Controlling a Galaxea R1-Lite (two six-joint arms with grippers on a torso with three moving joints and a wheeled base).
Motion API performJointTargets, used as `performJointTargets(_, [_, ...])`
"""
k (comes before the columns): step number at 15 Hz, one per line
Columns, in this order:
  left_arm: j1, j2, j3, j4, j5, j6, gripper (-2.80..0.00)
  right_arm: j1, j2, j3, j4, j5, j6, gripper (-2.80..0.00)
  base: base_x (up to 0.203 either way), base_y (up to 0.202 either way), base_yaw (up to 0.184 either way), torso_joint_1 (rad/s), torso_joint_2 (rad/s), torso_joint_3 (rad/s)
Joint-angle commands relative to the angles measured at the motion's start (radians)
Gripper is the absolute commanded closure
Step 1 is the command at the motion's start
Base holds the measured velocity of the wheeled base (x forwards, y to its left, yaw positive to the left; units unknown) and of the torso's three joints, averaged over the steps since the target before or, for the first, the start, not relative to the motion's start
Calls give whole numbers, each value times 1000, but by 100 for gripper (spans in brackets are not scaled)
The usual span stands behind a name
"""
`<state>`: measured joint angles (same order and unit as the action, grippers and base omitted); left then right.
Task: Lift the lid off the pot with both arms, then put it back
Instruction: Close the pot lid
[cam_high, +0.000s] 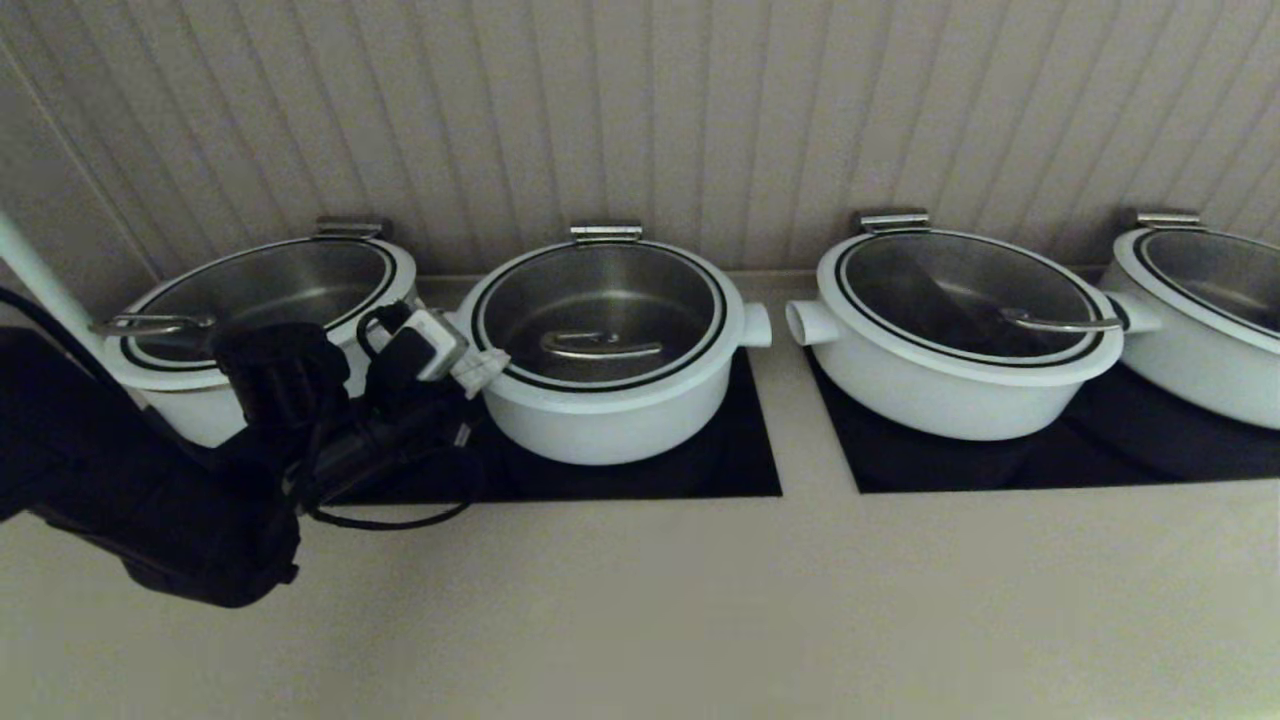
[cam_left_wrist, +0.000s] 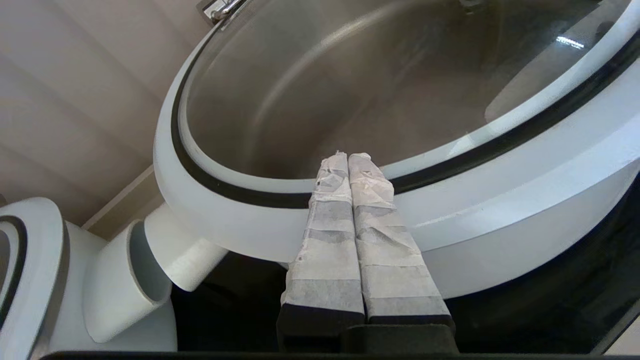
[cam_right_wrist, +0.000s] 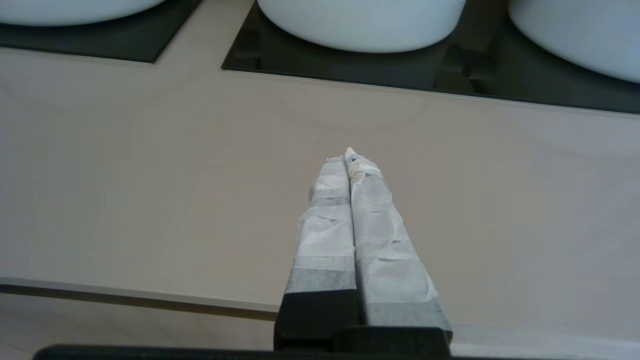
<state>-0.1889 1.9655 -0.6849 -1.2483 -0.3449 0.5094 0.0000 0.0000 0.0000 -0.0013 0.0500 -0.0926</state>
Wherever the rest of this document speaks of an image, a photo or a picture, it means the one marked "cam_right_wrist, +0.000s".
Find black glass induction cooktop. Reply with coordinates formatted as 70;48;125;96
0;0;205;64
221;0;640;115

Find white deep cooking pot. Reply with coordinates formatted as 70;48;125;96
0;0;166;27

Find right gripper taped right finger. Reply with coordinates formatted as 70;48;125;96
344;147;454;357

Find white shallow cooking pot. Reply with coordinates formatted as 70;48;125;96
508;0;640;84
256;0;467;54

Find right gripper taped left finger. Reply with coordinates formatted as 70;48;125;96
273;156;362;352

